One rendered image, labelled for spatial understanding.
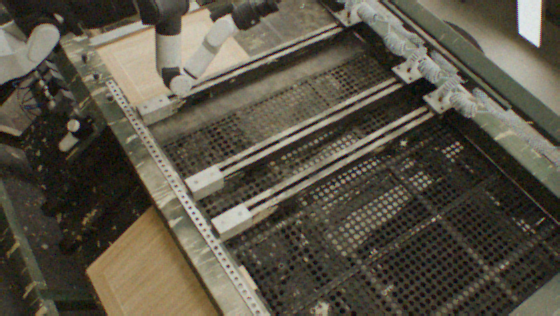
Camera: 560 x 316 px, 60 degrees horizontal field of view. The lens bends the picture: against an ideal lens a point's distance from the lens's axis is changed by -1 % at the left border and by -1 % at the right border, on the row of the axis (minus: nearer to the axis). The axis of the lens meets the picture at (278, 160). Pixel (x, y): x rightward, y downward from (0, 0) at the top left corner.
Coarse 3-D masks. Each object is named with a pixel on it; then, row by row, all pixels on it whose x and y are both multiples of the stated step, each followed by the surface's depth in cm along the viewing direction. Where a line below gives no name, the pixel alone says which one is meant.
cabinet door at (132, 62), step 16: (192, 16) 233; (208, 16) 234; (144, 32) 225; (192, 32) 227; (112, 48) 217; (128, 48) 218; (144, 48) 219; (192, 48) 221; (224, 48) 222; (240, 48) 223; (112, 64) 212; (128, 64) 213; (144, 64) 213; (224, 64) 217; (128, 80) 207; (144, 80) 208; (160, 80) 209; (128, 96) 202; (144, 96) 203
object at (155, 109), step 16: (352, 0) 217; (336, 16) 226; (352, 16) 227; (320, 32) 225; (336, 32) 225; (352, 32) 233; (272, 48) 216; (288, 48) 219; (304, 48) 220; (320, 48) 227; (240, 64) 209; (256, 64) 210; (272, 64) 215; (208, 80) 204; (224, 80) 204; (240, 80) 210; (160, 96) 196; (176, 96) 198; (192, 96) 199; (208, 96) 205; (144, 112) 191; (160, 112) 195; (176, 112) 201
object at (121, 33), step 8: (224, 0) 240; (232, 0) 243; (192, 8) 233; (200, 8) 235; (208, 8) 238; (184, 16) 233; (136, 24) 224; (112, 32) 220; (120, 32) 221; (128, 32) 221; (136, 32) 223; (96, 40) 217; (104, 40) 217; (112, 40) 219; (96, 48) 217
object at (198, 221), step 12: (108, 84) 200; (120, 96) 197; (132, 120) 191; (144, 132) 187; (144, 144) 184; (156, 156) 182; (168, 168) 179; (168, 180) 176; (192, 204) 171; (192, 216) 168; (204, 228) 166; (216, 252) 161; (228, 264) 159; (228, 276) 157; (240, 288) 155; (252, 300) 153; (252, 312) 151
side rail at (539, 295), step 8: (552, 280) 164; (544, 288) 162; (552, 288) 162; (536, 296) 160; (544, 296) 161; (552, 296) 161; (520, 304) 159; (528, 304) 159; (536, 304) 159; (544, 304) 159; (552, 304) 159; (512, 312) 157; (520, 312) 157; (528, 312) 157; (536, 312) 157; (544, 312) 158; (552, 312) 158
